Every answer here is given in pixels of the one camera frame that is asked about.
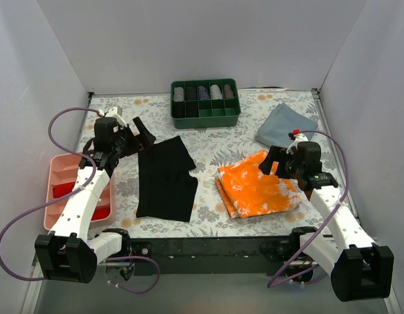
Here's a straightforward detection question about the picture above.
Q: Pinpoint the orange white patterned cloth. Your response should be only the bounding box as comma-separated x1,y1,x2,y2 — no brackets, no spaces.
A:
215,150,301,218

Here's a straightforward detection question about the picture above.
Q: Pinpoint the light blue cloth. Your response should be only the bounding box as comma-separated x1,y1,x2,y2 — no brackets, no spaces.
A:
255,103,318,148

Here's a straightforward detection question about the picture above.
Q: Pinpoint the black boxer underwear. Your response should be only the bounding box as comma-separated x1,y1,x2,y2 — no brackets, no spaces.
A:
136,136,198,222

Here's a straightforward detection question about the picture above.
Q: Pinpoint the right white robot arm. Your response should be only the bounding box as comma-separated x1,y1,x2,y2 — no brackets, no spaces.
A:
259,140,394,302

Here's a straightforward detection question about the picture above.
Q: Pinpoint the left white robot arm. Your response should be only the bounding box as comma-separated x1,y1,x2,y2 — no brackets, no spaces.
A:
35,116,156,283

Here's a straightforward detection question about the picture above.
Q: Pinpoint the pink compartment organizer tray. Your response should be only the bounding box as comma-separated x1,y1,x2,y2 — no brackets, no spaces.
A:
43,154,116,230

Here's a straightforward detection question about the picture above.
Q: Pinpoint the black speckled rolled sock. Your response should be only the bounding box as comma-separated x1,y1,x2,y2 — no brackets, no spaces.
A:
185,86,197,101

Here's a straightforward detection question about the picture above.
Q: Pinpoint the green compartment organizer box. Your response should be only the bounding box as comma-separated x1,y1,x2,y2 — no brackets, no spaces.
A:
170,78,241,129

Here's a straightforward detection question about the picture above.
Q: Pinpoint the blue patterned rolled sock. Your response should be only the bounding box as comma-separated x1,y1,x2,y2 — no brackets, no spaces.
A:
197,85,210,101

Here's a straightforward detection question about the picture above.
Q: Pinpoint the red rolled cloth lower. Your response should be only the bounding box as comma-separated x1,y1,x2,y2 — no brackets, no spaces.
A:
92,206,111,222

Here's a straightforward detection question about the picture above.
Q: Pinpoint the red rolled cloth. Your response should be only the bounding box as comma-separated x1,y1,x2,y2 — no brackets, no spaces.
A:
92,206,111,222
52,182,75,199

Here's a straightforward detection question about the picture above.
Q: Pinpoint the red rolled cloth middle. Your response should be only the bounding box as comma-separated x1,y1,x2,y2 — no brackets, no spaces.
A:
52,182,75,199

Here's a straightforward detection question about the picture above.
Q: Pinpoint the brown rolled sock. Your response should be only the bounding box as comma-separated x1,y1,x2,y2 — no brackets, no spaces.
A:
223,84,235,99

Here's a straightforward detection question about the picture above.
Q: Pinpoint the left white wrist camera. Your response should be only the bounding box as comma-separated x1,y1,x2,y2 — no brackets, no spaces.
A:
98,106,127,128

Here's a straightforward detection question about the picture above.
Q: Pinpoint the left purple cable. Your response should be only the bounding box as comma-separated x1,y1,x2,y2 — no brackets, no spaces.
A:
0,107,161,294

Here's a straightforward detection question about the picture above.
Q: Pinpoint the purple cable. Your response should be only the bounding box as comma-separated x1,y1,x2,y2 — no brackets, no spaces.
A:
266,130,348,288
0,107,161,294

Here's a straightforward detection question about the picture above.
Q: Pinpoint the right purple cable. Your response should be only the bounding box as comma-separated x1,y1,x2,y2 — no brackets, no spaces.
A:
266,130,348,288

